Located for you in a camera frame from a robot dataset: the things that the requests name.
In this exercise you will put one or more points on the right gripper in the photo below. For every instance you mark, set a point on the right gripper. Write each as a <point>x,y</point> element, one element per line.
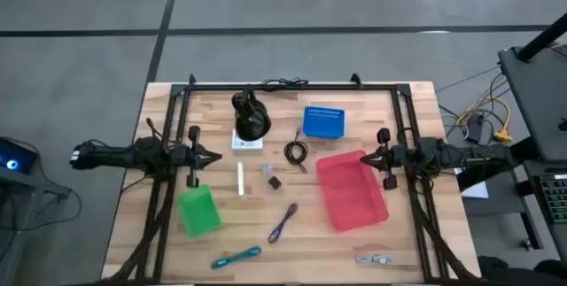
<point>392,155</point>

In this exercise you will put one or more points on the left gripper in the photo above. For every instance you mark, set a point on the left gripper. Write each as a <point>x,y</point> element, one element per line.
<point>190,155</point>

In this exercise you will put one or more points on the red plastic bin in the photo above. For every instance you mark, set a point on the red plastic bin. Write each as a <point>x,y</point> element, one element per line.
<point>354,193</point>

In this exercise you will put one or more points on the thin white printed box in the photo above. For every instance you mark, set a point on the thin white printed box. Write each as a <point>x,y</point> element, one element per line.
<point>240,180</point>

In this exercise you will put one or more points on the small white box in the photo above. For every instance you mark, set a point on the small white box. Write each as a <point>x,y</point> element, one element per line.
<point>248,145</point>

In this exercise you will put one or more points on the black gooseneck desk lamp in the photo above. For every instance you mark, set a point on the black gooseneck desk lamp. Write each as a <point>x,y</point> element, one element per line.
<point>252,122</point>

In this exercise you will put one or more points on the small clear plastic adapter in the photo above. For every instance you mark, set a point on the small clear plastic adapter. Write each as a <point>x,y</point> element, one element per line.
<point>267,170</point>

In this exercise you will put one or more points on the black cube charger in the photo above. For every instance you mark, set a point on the black cube charger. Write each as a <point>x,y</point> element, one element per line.
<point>275,183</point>

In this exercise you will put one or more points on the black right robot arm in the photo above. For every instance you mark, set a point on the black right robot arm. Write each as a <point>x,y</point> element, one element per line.
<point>465,155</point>

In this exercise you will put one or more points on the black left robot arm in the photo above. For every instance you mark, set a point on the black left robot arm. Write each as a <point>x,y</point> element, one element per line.
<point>115,155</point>

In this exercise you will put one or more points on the green plastic basket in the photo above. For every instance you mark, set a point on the green plastic basket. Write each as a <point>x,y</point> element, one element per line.
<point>199,211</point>

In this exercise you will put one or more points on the blue plastic basket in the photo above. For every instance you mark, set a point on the blue plastic basket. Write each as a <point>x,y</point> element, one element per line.
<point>323,122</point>

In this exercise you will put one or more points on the white paper sheet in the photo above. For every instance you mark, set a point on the white paper sheet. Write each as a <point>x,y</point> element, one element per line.
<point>476,190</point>

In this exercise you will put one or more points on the black power brick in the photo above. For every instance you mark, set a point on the black power brick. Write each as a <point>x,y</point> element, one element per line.
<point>477,129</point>

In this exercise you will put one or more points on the grey caster wheel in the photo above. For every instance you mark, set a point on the grey caster wheel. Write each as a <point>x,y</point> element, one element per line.
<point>526,244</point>

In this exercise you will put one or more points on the grey cart top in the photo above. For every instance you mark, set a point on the grey cart top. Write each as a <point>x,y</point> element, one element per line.
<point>540,100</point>

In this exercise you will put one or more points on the computer keyboard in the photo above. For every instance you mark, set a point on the computer keyboard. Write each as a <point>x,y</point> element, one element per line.
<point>556,195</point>

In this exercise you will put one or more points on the grey metal stand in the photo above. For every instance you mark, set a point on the grey metal stand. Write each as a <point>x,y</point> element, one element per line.
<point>26,182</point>

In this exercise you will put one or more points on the person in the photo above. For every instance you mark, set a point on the person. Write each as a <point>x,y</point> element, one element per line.
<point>522,272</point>

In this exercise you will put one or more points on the computer with blue light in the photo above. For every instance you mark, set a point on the computer with blue light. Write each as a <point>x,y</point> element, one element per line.
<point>13,155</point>

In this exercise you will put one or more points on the black pole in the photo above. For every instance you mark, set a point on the black pole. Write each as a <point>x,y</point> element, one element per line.
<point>542,40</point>

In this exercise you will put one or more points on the black frame clamp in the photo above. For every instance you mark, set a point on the black frame clamp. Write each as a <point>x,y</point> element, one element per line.
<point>355,79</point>
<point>191,79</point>

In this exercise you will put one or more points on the black aluminium frame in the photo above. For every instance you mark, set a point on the black aluminium frame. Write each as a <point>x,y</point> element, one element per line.
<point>288,87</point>

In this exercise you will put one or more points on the black cart frame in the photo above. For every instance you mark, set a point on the black cart frame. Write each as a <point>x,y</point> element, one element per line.
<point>531,215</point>

